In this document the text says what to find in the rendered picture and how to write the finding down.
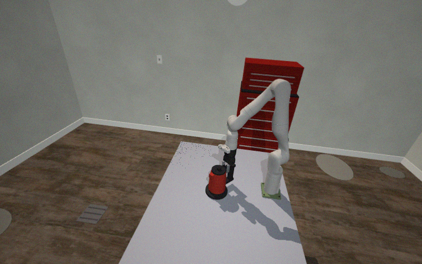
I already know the black round disc with center stud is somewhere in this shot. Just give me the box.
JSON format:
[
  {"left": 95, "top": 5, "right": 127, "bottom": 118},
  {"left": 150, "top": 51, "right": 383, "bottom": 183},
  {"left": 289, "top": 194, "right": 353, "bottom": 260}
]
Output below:
[{"left": 206, "top": 184, "right": 227, "bottom": 200}]

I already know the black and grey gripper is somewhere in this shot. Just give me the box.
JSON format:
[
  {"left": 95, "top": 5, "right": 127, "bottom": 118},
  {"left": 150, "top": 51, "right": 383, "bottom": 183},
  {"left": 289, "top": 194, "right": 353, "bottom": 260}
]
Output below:
[{"left": 218, "top": 141, "right": 237, "bottom": 173}]

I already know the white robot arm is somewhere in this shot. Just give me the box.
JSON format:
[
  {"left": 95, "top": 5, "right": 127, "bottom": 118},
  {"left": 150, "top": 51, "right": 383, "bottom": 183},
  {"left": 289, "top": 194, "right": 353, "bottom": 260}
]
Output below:
[{"left": 226, "top": 79, "right": 291, "bottom": 195}]

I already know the red kettle with black handle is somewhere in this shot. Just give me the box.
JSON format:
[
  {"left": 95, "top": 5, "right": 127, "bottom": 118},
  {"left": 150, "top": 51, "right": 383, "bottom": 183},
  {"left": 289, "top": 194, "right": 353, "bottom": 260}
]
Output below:
[{"left": 208, "top": 164, "right": 236, "bottom": 195}]

